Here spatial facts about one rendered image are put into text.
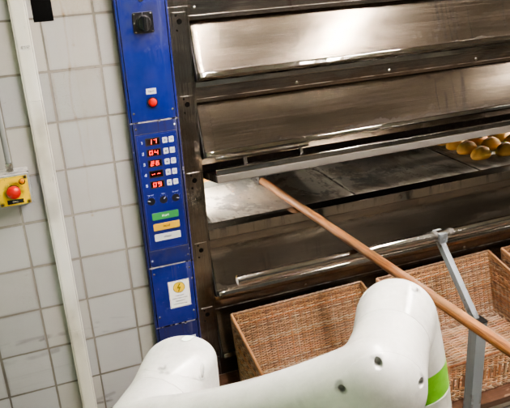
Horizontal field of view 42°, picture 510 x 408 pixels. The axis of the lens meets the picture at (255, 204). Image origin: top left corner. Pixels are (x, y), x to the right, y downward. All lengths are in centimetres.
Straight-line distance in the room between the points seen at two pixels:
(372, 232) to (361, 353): 177
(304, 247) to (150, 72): 89
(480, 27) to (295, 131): 80
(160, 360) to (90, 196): 110
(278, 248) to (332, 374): 161
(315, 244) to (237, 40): 82
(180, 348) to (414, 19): 164
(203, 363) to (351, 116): 142
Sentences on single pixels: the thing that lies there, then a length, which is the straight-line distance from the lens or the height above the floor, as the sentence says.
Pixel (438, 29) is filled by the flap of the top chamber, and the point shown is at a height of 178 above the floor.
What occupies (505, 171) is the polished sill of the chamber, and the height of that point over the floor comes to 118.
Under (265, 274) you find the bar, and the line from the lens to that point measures 201.
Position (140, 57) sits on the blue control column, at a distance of 207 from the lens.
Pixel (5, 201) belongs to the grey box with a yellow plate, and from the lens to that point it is 208.
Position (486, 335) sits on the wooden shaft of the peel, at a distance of 170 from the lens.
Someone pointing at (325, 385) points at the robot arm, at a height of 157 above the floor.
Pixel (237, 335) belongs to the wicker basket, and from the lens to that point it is 241.
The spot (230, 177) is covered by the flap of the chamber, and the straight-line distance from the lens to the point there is 210.
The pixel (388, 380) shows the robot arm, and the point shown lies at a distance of 84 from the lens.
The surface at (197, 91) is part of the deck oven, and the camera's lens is 216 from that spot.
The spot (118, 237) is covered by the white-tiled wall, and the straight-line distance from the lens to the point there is 224.
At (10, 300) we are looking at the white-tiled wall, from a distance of 229.
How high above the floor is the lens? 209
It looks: 21 degrees down
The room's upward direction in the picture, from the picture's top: 4 degrees counter-clockwise
